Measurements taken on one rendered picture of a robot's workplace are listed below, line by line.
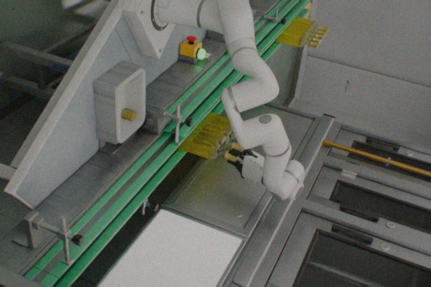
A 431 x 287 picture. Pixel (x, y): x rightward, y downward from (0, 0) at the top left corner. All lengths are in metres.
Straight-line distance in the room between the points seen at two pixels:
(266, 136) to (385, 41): 6.48
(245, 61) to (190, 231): 0.62
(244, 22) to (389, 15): 6.31
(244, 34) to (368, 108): 6.90
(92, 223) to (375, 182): 1.19
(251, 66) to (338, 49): 6.61
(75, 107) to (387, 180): 1.28
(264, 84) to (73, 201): 0.68
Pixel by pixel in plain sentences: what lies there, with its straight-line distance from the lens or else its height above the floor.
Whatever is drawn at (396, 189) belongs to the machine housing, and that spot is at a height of 1.74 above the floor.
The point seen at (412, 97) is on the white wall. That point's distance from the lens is 8.28.
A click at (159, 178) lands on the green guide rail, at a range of 1.90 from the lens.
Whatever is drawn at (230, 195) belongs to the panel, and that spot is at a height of 1.18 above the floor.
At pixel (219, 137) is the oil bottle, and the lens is 2.02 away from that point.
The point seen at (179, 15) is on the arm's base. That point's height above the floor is 0.90.
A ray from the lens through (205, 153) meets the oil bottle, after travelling 1.98.
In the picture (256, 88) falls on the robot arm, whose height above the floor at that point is 1.26.
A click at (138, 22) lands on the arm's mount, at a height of 0.80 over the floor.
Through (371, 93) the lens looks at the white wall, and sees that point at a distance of 8.35.
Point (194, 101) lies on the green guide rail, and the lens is 2.01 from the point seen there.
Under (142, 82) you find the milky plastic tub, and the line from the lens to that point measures 1.84.
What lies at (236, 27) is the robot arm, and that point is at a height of 1.14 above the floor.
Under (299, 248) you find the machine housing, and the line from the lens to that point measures 1.91.
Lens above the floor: 1.65
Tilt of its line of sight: 17 degrees down
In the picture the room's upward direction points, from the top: 108 degrees clockwise
